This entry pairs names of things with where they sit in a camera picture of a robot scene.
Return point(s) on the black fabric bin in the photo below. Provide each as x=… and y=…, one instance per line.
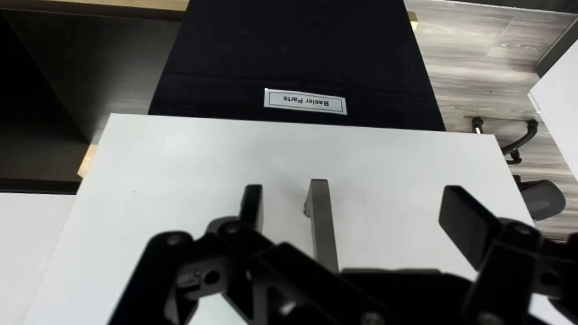
x=290, y=55

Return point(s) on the black shelf cabinet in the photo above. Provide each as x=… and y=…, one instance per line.
x=66, y=73

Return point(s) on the grey office chair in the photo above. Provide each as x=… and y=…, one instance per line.
x=543, y=200

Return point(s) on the white bin label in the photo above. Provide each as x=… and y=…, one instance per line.
x=306, y=100

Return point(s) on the white cabinet door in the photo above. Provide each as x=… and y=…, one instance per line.
x=30, y=254

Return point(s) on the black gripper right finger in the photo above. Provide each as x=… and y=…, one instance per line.
x=518, y=265

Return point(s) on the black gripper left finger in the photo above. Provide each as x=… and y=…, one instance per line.
x=182, y=272

